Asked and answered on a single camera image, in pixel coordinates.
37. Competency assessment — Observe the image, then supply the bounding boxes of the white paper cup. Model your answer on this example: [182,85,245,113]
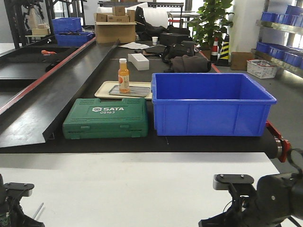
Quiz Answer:
[152,36,158,45]

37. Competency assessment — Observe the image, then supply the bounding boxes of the large cardboard box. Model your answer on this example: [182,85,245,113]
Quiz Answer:
[94,13,136,44]

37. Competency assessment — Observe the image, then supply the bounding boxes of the green potted plant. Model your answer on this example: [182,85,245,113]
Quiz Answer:
[188,0,234,50]

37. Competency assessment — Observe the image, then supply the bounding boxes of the striped traffic cone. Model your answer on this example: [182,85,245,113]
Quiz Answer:
[210,37,218,62]

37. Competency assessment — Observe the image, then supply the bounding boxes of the red conveyor frame end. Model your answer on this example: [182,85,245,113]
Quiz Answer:
[266,120,292,163]

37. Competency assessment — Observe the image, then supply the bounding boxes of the black yellow warning post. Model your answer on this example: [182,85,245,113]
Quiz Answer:
[215,35,230,67]

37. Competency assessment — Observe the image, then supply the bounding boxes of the blue crate in background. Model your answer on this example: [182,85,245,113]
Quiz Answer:
[52,17,95,47]

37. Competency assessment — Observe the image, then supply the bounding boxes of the small metal tray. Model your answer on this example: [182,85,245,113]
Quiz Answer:
[109,85,151,97]

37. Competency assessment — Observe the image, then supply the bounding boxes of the small brown cardboard box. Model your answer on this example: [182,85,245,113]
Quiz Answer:
[231,52,254,71]

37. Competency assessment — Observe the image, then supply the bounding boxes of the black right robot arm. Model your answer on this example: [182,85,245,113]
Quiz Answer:
[198,148,303,227]

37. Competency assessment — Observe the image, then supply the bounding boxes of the white foam block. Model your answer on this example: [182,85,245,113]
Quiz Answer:
[128,53,150,71]

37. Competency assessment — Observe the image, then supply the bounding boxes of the orange handled tool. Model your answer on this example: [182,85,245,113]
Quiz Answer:
[41,50,57,55]

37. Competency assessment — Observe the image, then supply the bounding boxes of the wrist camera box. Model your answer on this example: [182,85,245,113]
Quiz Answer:
[4,182,35,198]
[213,174,254,190]

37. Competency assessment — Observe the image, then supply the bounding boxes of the black angled conveyor guide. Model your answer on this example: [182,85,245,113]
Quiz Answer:
[0,39,120,148]

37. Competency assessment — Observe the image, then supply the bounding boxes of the large blue plastic bin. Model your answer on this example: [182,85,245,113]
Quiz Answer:
[151,73,276,137]

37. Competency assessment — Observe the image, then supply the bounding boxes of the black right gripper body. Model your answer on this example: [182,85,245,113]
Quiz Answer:
[198,186,291,227]

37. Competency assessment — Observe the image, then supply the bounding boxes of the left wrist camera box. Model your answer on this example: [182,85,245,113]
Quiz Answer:
[4,182,35,198]

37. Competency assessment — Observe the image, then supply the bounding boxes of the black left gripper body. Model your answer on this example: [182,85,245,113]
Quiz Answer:
[0,178,44,227]

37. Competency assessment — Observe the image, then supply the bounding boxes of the cream plastic tray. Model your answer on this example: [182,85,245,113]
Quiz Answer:
[95,81,152,100]

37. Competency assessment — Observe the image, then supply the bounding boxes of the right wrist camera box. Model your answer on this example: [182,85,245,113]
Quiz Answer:
[213,174,254,190]

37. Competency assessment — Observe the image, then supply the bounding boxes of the orange juice bottle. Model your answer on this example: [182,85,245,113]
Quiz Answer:
[118,58,130,93]

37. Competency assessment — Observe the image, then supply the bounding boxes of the white plastic basket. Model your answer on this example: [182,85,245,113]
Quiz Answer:
[247,59,277,79]

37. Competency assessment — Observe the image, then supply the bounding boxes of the green SATA tool case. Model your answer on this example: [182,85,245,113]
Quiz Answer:
[62,98,149,140]

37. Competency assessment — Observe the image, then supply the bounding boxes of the black bag on table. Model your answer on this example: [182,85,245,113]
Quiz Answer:
[161,41,212,73]

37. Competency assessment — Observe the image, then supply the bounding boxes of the green black screwdriver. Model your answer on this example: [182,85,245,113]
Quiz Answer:
[32,202,44,219]

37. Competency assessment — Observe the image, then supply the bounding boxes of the blue bins on shelf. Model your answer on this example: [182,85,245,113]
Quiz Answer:
[254,0,303,76]

